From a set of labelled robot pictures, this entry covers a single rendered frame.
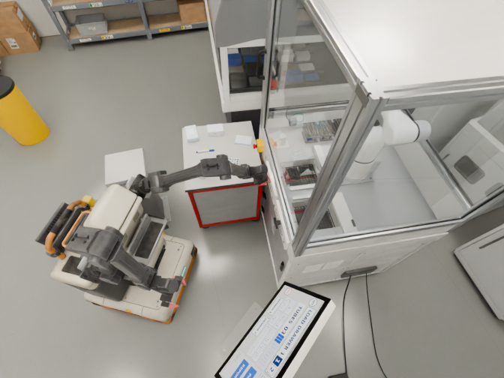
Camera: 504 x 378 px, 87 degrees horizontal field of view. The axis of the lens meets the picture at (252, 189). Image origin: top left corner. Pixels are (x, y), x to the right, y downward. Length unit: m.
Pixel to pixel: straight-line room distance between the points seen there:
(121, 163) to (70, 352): 1.46
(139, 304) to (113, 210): 1.12
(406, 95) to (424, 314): 2.29
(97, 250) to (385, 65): 0.92
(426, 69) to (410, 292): 2.19
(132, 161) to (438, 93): 1.93
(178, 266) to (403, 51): 1.93
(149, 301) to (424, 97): 2.02
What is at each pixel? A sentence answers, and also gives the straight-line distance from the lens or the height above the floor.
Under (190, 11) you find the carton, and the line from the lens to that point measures 5.12.
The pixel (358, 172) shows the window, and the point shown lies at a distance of 0.91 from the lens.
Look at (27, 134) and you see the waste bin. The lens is 3.87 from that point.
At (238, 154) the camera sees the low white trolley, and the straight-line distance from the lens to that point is 2.08.
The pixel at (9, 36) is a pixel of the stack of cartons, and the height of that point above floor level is 0.25.
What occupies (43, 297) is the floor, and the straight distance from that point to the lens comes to 2.91.
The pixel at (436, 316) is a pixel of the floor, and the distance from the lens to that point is 2.84.
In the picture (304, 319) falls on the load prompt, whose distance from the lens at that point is 1.23.
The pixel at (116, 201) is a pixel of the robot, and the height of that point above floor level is 1.37.
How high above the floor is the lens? 2.36
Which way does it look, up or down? 57 degrees down
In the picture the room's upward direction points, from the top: 3 degrees clockwise
